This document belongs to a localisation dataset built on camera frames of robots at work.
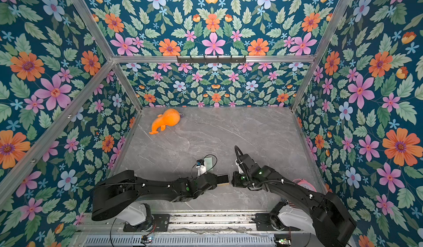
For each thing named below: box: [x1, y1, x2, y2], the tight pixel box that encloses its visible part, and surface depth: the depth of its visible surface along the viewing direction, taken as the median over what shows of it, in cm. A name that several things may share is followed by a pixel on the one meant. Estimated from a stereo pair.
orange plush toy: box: [148, 108, 181, 135], surface depth 108 cm
